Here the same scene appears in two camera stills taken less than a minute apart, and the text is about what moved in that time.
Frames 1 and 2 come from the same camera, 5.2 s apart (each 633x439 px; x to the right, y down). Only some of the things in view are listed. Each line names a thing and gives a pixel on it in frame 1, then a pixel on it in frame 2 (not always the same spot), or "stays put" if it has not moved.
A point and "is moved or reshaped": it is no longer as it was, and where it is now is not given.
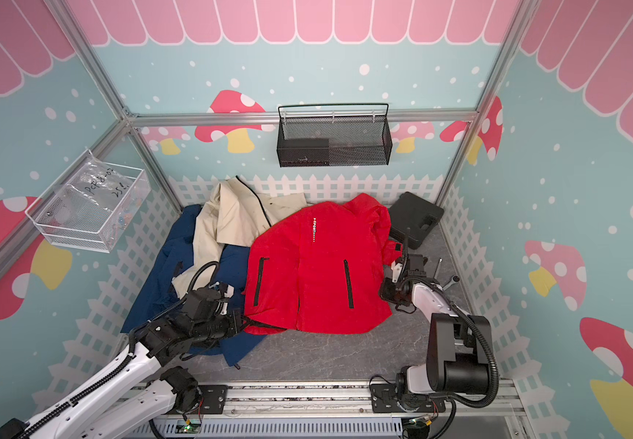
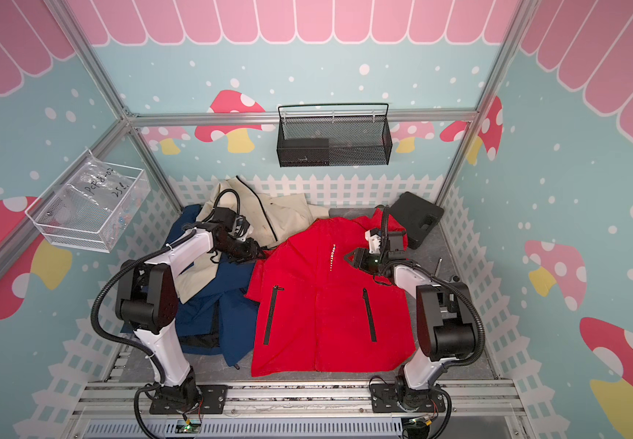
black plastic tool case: [415, 213] stays put
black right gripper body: [392, 292] -> [373, 263]
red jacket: [319, 267] is moved or reshaped
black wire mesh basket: [331, 134] stays put
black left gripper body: [219, 327] -> [238, 251]
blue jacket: [209, 311] is moved or reshaped
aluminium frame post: [103, 80] stays put
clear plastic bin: [92, 208] stays put
